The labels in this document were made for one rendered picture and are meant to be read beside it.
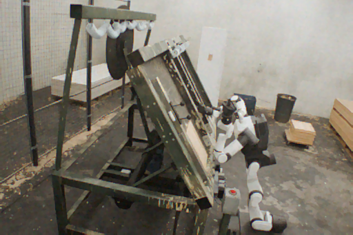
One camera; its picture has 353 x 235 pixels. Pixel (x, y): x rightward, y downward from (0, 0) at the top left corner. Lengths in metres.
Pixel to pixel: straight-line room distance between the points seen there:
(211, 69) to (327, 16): 3.51
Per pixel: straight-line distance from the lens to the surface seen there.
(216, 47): 6.18
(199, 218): 2.23
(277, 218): 2.97
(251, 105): 6.77
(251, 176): 2.53
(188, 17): 7.72
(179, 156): 1.91
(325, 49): 7.82
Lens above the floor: 2.16
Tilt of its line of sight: 18 degrees down
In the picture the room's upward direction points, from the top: 7 degrees clockwise
